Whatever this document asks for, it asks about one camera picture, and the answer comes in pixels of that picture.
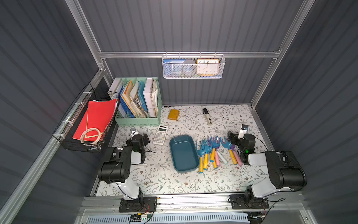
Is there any light blue rake pale handle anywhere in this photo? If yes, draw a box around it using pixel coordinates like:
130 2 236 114
216 138 228 165

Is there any teal plastic storage box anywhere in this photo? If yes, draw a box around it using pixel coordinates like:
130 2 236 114
169 135 200 173

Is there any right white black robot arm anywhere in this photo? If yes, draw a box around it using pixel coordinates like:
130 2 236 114
225 131 308 204

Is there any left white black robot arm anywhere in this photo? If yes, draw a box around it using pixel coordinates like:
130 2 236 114
98 134 150 204

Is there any white calculator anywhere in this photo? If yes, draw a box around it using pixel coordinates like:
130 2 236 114
153 125 168 146

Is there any mint green file organizer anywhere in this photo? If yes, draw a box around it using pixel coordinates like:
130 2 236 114
108 77 162 126

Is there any red folder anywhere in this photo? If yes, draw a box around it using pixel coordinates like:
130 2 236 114
72 99 118 144

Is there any white book in organizer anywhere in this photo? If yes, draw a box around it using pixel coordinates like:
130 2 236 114
143 78 156 118

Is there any black white marker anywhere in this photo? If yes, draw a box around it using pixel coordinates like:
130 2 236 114
203 108 213 125

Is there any blue book in basket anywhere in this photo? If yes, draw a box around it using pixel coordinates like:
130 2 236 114
162 59 185 78

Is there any yellow alarm clock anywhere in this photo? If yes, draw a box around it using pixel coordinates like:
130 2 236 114
196 58 220 76

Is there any grey tape roll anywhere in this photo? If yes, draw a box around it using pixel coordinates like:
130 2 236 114
181 59 197 77

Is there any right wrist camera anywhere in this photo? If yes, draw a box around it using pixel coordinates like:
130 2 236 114
238 124 249 139

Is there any beige rubber ring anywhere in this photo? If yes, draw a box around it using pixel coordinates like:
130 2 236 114
80 127 103 145

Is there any black wire wall basket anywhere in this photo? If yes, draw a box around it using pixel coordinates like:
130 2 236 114
53 84 120 153

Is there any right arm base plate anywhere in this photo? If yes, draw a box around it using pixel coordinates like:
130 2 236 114
228 194 269 210

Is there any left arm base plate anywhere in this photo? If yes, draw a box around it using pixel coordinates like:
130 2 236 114
118 197 158 213

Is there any white wire hanging basket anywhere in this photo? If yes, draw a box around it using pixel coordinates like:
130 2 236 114
162 54 226 79

